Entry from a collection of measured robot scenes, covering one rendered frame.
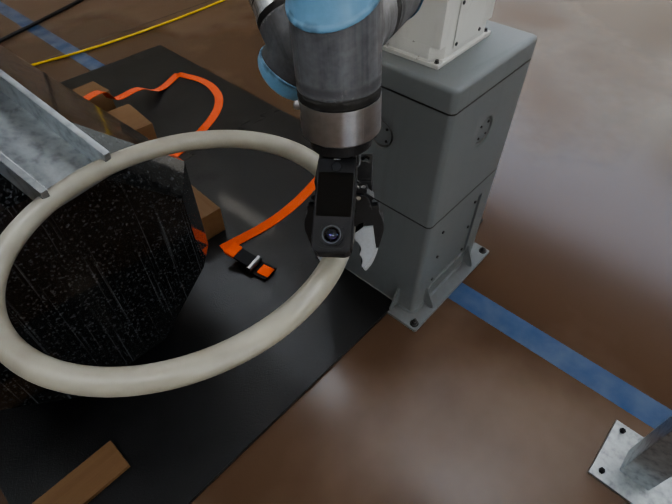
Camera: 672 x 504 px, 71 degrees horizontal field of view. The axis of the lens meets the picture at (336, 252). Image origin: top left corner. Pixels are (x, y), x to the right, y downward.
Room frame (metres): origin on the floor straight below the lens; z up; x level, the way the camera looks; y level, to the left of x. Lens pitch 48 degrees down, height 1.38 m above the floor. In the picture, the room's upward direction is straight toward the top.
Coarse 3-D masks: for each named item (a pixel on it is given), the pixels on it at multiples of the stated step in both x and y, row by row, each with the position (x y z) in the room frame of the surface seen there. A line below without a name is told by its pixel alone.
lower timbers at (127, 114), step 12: (84, 84) 2.34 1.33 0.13; (96, 84) 2.34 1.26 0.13; (96, 96) 2.22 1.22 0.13; (108, 108) 2.25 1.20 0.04; (120, 108) 2.07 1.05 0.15; (132, 108) 2.07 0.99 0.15; (120, 120) 1.96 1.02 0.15; (132, 120) 1.96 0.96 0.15; (144, 120) 1.96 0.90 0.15; (144, 132) 1.91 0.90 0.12
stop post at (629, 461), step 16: (624, 432) 0.54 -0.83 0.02; (656, 432) 0.47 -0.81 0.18; (608, 448) 0.50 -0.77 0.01; (624, 448) 0.50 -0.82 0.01; (640, 448) 0.46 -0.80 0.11; (656, 448) 0.43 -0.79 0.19; (592, 464) 0.45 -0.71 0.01; (608, 464) 0.45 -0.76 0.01; (624, 464) 0.44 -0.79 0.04; (640, 464) 0.42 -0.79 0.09; (656, 464) 0.41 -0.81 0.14; (608, 480) 0.41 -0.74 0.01; (624, 480) 0.41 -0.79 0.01; (640, 480) 0.40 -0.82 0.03; (656, 480) 0.39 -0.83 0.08; (624, 496) 0.37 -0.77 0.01; (640, 496) 0.37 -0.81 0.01; (656, 496) 0.37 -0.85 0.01
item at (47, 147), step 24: (0, 72) 0.75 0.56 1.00; (0, 96) 0.75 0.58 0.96; (24, 96) 0.72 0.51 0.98; (0, 120) 0.70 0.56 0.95; (24, 120) 0.71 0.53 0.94; (48, 120) 0.69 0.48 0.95; (0, 144) 0.64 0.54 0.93; (24, 144) 0.65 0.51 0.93; (48, 144) 0.66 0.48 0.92; (72, 144) 0.67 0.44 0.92; (96, 144) 0.63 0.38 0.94; (0, 168) 0.58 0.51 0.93; (24, 168) 0.60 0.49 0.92; (48, 168) 0.61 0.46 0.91; (72, 168) 0.62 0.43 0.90; (24, 192) 0.56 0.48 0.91; (48, 192) 0.53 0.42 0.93
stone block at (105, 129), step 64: (0, 64) 1.22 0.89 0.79; (128, 128) 1.16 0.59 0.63; (0, 192) 0.73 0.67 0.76; (128, 192) 0.87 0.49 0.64; (192, 192) 1.06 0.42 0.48; (64, 256) 0.73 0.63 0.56; (128, 256) 0.82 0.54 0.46; (192, 256) 0.94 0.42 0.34; (64, 320) 0.68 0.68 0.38; (128, 320) 0.77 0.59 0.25; (0, 384) 0.54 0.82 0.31
